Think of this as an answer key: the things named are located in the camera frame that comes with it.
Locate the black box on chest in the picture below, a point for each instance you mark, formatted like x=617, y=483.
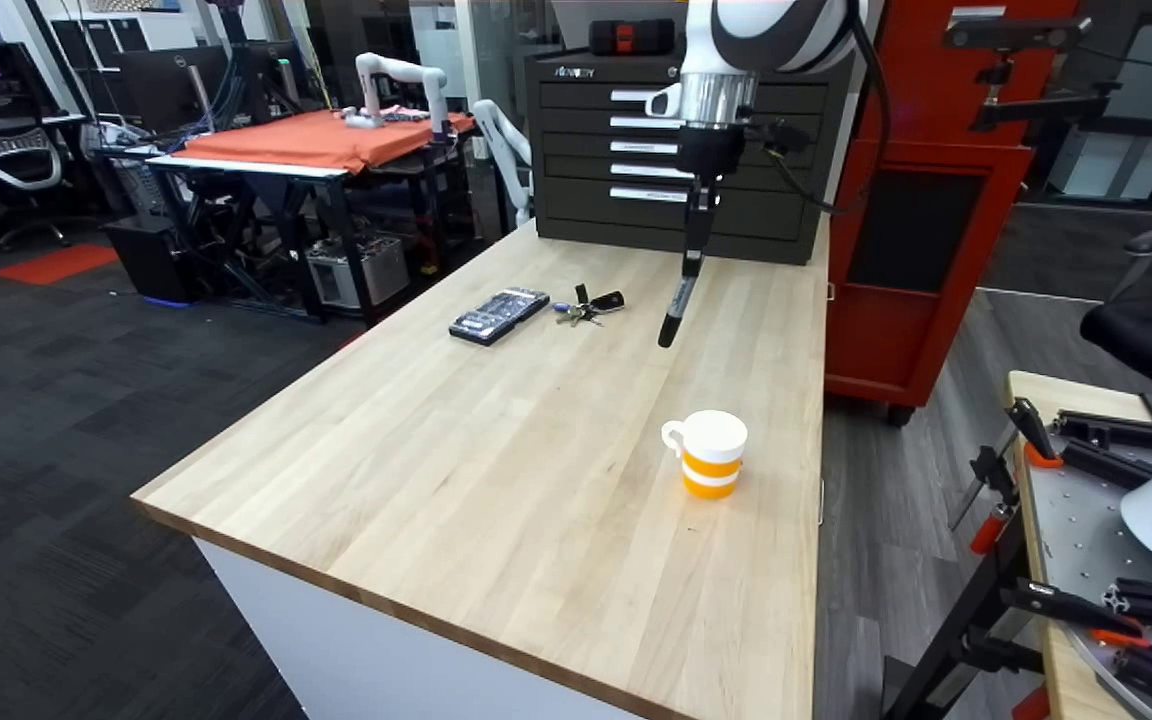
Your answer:
x=632, y=39

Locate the white chair behind table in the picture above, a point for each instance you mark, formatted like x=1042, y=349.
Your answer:
x=509, y=154

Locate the black smartphone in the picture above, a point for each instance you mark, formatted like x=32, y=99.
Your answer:
x=498, y=312

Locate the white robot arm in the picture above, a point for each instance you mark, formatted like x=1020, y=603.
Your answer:
x=729, y=44

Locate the red tool cabinet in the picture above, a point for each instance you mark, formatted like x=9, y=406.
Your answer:
x=931, y=180

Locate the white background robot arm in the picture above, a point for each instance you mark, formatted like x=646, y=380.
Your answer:
x=401, y=75

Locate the black clamp with orange pad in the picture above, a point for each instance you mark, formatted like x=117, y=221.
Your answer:
x=1099, y=447

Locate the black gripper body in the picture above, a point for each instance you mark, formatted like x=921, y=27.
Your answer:
x=711, y=154

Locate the bunch of keys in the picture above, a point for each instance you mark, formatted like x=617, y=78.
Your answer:
x=584, y=304

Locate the white and orange mug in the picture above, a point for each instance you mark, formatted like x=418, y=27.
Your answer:
x=711, y=450

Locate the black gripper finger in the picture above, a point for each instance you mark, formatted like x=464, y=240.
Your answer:
x=694, y=234
x=711, y=203

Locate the black office chair left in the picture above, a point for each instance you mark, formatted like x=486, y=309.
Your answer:
x=31, y=156

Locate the grey marker pen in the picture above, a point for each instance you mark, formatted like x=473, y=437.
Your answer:
x=674, y=312

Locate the dark drawer tool chest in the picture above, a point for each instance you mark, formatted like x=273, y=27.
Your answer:
x=608, y=173

